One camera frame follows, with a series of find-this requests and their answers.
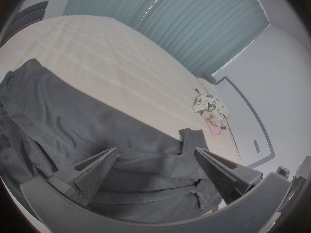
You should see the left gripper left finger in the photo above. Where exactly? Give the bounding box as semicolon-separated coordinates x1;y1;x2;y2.
50;148;119;202

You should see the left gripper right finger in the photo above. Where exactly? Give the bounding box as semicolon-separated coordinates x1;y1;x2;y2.
194;147;263;204

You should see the black T-shirt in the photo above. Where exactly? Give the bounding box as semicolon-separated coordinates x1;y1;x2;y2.
0;58;223;224

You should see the bed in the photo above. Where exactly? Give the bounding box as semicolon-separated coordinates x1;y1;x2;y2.
0;15;275;167

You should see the pink garment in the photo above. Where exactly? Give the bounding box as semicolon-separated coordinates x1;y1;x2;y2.
206;119;222;136

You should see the purple garment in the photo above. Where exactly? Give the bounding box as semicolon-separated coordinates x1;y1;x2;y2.
194;88;228;131

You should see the white printed pyjama top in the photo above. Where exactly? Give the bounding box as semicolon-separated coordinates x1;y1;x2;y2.
193;94;227;128

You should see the white printed pillow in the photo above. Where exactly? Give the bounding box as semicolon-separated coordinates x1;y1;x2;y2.
197;77;231;117

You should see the grey bedside table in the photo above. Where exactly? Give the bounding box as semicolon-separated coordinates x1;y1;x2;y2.
193;72;216;83

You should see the blue-green curtain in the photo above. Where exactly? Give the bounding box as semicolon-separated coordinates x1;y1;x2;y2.
135;0;271;76
63;0;172;31

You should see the black chest of drawers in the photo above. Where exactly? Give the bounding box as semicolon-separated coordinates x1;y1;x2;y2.
0;0;49;46

